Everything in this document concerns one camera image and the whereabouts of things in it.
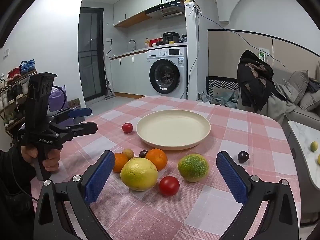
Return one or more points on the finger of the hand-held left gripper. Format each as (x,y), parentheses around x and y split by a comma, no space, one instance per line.
(81,111)
(85,128)

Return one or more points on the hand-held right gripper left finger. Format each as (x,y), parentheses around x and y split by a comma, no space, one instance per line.
(98,177)

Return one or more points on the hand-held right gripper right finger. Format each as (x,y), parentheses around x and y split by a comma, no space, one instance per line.
(231,177)

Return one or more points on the dark purple plum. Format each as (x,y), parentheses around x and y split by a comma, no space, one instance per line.
(243,156)
(143,153)

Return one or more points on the orange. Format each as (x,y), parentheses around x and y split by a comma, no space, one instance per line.
(120,163)
(157,158)

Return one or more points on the green yellow lemon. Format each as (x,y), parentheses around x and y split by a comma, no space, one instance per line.
(193,167)

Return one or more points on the large yellow lemon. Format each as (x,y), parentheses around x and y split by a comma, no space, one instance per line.
(139,173)

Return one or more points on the small red tomato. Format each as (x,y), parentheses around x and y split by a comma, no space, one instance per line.
(127,127)

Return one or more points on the large red tomato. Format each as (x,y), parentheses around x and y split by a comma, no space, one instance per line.
(169,185)

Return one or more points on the cream round plate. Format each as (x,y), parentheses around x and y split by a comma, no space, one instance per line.
(172,130)

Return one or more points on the person's left forearm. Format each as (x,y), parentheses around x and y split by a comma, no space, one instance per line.
(12,185)

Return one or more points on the person's left hand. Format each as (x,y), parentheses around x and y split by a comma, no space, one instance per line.
(27,152)

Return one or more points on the patterned cardboard box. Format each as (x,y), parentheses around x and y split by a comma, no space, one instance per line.
(74,104)

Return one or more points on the purple bag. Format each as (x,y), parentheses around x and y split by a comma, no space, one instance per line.
(57,98)

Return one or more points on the wooden shoe rack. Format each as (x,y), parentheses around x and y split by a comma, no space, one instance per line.
(12,97)

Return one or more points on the floor mop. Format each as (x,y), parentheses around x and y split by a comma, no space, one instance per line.
(109,92)

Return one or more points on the red shoes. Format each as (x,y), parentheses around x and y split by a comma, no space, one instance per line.
(13,73)

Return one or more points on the blue shoes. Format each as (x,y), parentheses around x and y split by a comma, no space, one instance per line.
(27,66)

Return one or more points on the pink checked tablecloth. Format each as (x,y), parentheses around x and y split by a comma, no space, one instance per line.
(250,135)

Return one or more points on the dark glass door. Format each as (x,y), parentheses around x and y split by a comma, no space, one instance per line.
(91,55)

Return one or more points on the white kitchen counter cabinet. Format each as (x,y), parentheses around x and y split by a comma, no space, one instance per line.
(127,72)

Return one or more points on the teal cloth pile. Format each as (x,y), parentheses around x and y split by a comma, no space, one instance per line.
(222,97)

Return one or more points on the marble side table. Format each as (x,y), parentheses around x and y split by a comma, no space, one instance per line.
(302,140)

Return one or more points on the chrome kitchen faucet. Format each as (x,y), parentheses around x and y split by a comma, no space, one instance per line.
(133,42)

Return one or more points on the grey hooded garment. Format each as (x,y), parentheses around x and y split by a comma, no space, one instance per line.
(280,105)

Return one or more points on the grey sofa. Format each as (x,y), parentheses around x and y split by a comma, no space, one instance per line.
(302,116)

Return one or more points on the yellow detergent bottle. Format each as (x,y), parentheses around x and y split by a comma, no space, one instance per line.
(147,43)

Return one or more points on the black white patterned bag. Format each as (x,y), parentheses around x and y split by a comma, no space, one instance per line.
(220,82)

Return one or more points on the black jacket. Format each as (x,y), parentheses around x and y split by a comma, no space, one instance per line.
(252,80)

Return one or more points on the red kitchen box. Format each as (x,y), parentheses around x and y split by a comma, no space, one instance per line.
(156,42)

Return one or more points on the white washing machine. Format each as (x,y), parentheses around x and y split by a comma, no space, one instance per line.
(175,62)

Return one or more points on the small grey cushion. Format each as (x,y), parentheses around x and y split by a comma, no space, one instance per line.
(311,101)

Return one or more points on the large grey cushion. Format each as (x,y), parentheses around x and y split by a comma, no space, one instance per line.
(298,85)

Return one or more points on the black rice cooker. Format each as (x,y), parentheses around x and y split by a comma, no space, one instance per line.
(170,37)

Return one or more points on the dark clothing on sofa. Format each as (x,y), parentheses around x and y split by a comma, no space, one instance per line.
(313,85)

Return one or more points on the white upper cabinets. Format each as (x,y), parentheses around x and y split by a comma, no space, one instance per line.
(140,2)

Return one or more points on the range hood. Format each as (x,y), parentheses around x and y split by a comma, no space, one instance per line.
(165,10)

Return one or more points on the white light switch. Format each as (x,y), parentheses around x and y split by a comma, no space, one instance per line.
(6,52)

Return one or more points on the wall outlet with green plug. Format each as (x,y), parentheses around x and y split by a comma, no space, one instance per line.
(262,54)

